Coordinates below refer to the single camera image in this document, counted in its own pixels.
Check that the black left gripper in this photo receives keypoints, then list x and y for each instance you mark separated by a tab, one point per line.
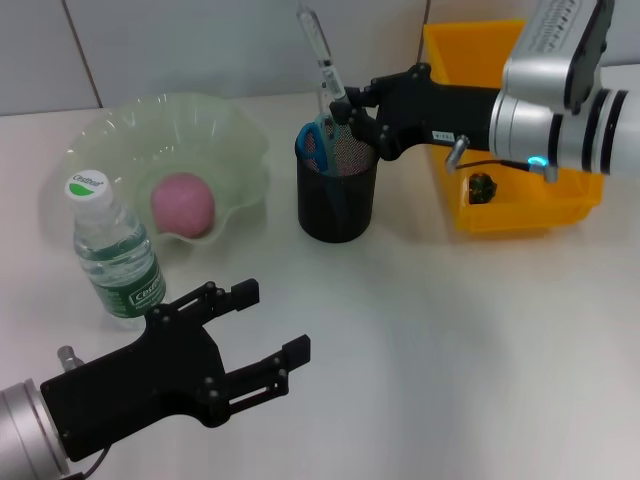
150	380

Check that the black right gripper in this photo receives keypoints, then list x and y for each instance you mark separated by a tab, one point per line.
440	115

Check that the transparent plastic ruler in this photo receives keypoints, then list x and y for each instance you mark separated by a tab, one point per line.
322	103

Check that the blue safety scissors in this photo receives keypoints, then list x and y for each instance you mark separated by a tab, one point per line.
315	145

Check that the grey pen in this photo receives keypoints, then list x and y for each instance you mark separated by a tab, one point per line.
320	50

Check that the pink peach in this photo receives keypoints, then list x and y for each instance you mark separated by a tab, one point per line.
182	205

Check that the green plastic wrapper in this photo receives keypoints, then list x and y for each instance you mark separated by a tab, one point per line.
482	189

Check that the clear water bottle green label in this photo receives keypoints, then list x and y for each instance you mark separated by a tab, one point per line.
115	250

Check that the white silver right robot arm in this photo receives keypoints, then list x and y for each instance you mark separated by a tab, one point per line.
575	135

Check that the black mesh pen cup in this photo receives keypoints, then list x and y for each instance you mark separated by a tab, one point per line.
335	210

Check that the pale green wavy fruit plate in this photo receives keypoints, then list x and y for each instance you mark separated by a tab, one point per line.
200	130

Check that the yellow plastic storage bin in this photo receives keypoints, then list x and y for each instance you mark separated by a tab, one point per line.
525	210

